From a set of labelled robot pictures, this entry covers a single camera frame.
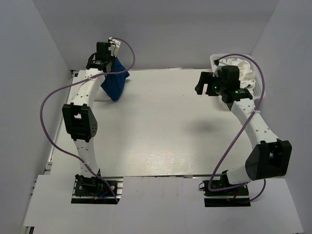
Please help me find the white plastic basket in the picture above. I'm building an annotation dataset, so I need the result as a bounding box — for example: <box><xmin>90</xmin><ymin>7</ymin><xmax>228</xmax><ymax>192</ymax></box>
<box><xmin>210</xmin><ymin>54</ymin><xmax>262</xmax><ymax>100</ymax></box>

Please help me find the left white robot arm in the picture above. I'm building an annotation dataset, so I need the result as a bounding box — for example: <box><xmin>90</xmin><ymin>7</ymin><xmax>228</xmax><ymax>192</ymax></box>
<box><xmin>62</xmin><ymin>40</ymin><xmax>116</xmax><ymax>177</ymax></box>

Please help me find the white t-shirt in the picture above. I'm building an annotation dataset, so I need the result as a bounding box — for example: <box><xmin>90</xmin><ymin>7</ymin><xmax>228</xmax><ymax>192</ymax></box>
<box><xmin>70</xmin><ymin>70</ymin><xmax>110</xmax><ymax>102</ymax></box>
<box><xmin>218</xmin><ymin>58</ymin><xmax>256</xmax><ymax>90</ymax></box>

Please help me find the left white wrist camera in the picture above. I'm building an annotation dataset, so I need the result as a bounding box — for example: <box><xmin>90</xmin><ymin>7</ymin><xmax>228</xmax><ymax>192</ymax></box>
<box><xmin>108</xmin><ymin>37</ymin><xmax>121</xmax><ymax>58</ymax></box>

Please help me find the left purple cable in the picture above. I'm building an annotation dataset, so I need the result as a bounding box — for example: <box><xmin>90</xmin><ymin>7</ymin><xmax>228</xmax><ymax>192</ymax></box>
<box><xmin>40</xmin><ymin>38</ymin><xmax>135</xmax><ymax>204</ymax></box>

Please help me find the folded white t-shirt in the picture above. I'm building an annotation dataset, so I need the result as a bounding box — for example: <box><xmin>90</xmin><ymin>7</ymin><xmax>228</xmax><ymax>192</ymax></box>
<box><xmin>70</xmin><ymin>70</ymin><xmax>110</xmax><ymax>102</ymax></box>

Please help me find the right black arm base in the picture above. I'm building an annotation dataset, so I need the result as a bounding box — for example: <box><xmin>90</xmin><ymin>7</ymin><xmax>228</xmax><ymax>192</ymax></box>
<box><xmin>198</xmin><ymin>180</ymin><xmax>251</xmax><ymax>208</ymax></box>

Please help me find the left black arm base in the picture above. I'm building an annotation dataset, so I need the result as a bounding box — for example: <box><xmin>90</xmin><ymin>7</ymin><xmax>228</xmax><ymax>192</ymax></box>
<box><xmin>71</xmin><ymin>177</ymin><xmax>123</xmax><ymax>205</ymax></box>

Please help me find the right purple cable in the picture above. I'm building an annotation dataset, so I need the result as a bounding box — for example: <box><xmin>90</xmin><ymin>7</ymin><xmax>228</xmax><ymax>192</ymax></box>
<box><xmin>208</xmin><ymin>53</ymin><xmax>267</xmax><ymax>202</ymax></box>

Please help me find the purple cable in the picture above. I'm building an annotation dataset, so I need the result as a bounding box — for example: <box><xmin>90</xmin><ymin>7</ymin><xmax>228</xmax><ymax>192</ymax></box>
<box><xmin>40</xmin><ymin>38</ymin><xmax>135</xmax><ymax>204</ymax></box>
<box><xmin>208</xmin><ymin>53</ymin><xmax>267</xmax><ymax>202</ymax></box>

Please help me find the blue t-shirt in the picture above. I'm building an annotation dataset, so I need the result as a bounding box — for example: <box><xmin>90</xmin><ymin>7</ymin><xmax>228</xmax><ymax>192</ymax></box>
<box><xmin>101</xmin><ymin>71</ymin><xmax>130</xmax><ymax>101</ymax></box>

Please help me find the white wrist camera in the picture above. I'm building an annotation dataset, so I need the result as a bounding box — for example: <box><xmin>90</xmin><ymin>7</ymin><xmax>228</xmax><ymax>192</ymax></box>
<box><xmin>213</xmin><ymin>58</ymin><xmax>223</xmax><ymax>77</ymax></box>
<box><xmin>108</xmin><ymin>37</ymin><xmax>121</xmax><ymax>58</ymax></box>

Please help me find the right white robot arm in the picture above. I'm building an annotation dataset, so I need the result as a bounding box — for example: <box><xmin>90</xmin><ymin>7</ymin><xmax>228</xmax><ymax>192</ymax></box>
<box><xmin>195</xmin><ymin>65</ymin><xmax>292</xmax><ymax>195</ymax></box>

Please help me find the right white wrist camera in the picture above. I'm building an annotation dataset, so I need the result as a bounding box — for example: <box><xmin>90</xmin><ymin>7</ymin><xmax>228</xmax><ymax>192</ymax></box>
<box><xmin>213</xmin><ymin>58</ymin><xmax>223</xmax><ymax>77</ymax></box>

